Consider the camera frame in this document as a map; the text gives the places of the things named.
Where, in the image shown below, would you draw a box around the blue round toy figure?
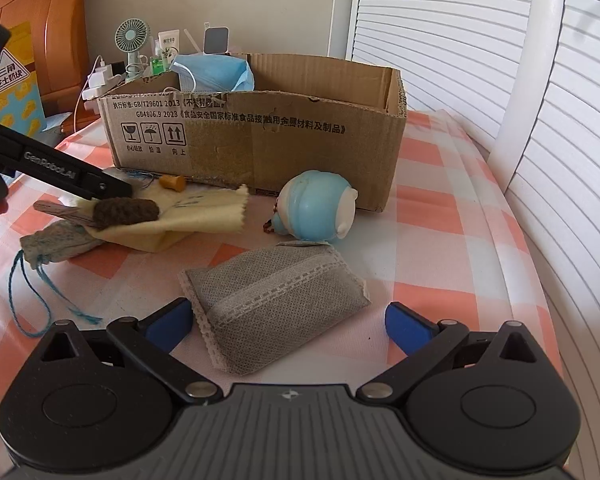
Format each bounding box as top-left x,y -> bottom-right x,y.
264,170 -> 358,242

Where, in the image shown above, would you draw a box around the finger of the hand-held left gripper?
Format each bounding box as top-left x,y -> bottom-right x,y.
72,161 -> 133,200

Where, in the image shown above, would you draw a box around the blue face mask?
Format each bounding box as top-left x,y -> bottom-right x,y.
169,54 -> 256,95

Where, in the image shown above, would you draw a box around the brown knitted scrunchie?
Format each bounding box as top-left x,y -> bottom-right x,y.
91,197 -> 162,231

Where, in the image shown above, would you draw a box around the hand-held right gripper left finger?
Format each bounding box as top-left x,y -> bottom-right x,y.
37,297 -> 221,406

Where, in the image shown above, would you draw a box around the white louvred door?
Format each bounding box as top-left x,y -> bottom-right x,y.
345,0 -> 600,461

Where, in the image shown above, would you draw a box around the white curved pole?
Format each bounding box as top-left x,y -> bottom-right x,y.
485,0 -> 581,196

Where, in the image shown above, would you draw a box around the brown cardboard box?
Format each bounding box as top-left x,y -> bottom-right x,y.
96,52 -> 408,213

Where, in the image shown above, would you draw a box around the pale yellow cloth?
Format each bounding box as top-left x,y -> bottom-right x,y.
77,185 -> 251,253

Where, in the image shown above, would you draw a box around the white power strip chargers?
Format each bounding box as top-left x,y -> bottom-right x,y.
82,55 -> 127,102

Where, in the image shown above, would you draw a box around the wooden headboard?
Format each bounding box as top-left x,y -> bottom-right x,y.
0,0 -> 101,131

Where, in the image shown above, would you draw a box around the white tube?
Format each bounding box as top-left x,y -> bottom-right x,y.
158,28 -> 182,59

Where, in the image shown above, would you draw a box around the blue patterned drawstring pouch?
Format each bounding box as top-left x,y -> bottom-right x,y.
7,200 -> 106,338

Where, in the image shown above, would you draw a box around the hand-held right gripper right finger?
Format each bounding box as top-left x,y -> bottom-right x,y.
355,302 -> 543,406

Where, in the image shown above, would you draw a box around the yellow blue snack packet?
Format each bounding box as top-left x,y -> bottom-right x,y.
0,22 -> 46,136

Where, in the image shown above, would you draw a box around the grey fabric sachet pouch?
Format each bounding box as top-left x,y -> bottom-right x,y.
179,241 -> 372,375

